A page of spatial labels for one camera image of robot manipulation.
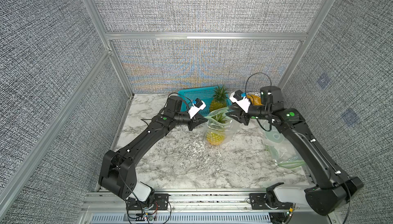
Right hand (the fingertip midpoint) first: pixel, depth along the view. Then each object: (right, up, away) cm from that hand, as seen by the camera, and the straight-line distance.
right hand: (231, 105), depth 68 cm
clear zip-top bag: (+2, -11, +7) cm, 13 cm away
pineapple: (-4, -17, +17) cm, 24 cm away
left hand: (-9, -6, +7) cm, 13 cm away
